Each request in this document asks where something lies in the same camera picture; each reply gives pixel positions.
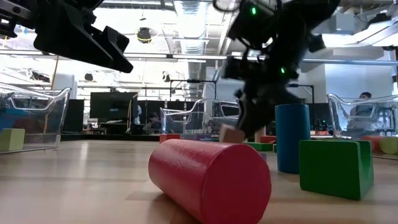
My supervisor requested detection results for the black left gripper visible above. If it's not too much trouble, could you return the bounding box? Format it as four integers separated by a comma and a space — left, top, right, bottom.
0, 0, 135, 75

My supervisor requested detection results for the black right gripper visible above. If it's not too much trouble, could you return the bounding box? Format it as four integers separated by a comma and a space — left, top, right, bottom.
228, 0, 312, 139

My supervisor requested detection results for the natural wood cylinder block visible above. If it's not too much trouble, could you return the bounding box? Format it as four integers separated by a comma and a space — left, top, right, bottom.
254, 126, 267, 143

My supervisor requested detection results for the blue cylinder block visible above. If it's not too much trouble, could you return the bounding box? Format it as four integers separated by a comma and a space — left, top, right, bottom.
274, 103, 311, 174

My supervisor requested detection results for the purple long block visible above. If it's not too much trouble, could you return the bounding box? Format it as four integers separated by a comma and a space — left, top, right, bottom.
181, 133, 219, 142

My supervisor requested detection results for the blue arch block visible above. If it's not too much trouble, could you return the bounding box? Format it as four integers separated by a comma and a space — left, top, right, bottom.
0, 107, 29, 130

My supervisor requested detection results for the orange-red cylinder block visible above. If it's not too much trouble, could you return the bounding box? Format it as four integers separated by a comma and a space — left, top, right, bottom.
360, 135, 383, 153

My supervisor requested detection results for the light green arch block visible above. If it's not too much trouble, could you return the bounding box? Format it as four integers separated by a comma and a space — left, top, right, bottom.
0, 128, 26, 152

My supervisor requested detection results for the light green cylinder block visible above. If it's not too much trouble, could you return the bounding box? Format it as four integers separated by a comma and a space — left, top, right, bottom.
379, 136, 398, 156

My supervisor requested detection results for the black ceiling dome fixture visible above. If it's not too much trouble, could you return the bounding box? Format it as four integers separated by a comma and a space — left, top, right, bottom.
136, 27, 153, 44

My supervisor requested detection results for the clear plastic bin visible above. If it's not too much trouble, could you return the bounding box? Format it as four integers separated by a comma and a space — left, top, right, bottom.
0, 82, 72, 156
326, 93, 398, 161
159, 98, 242, 136

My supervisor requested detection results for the black monitor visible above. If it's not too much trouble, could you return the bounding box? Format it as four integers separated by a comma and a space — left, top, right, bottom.
90, 91, 139, 125

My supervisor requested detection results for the red cylinder block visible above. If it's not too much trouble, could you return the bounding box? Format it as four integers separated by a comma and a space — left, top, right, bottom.
147, 138, 272, 224

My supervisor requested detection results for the green thick block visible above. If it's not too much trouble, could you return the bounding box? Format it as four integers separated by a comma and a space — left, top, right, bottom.
298, 139, 375, 201

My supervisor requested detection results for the person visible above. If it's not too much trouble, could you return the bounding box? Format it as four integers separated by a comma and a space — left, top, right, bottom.
346, 91, 387, 131
143, 111, 163, 134

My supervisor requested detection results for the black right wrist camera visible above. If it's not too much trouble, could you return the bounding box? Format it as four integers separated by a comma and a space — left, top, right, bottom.
221, 57, 249, 81

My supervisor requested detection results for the silver air duct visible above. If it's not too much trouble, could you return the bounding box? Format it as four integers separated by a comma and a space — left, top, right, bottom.
173, 0, 216, 82

